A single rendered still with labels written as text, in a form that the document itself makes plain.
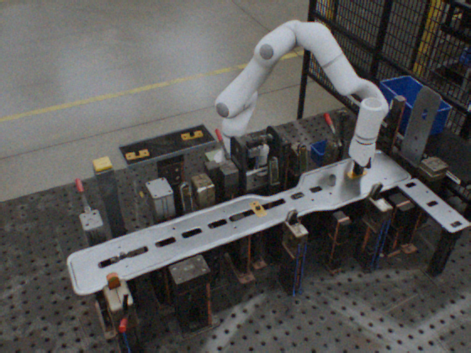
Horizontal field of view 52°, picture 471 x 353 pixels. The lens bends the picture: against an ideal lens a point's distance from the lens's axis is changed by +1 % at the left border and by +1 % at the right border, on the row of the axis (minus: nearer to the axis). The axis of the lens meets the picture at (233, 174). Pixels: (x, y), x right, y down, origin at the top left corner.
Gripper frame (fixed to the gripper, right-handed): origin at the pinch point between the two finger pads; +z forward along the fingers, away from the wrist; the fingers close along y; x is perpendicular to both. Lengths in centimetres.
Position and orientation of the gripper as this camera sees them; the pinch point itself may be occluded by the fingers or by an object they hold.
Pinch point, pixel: (358, 168)
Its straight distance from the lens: 202.9
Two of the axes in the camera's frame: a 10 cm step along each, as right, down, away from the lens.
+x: 9.0, -2.9, 3.3
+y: 4.4, 5.9, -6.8
